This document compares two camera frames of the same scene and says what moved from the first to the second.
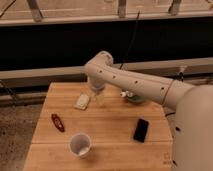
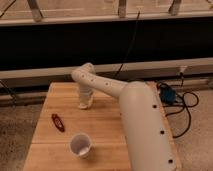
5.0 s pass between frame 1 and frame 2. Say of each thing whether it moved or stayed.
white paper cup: stayed
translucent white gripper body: moved
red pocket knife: stayed
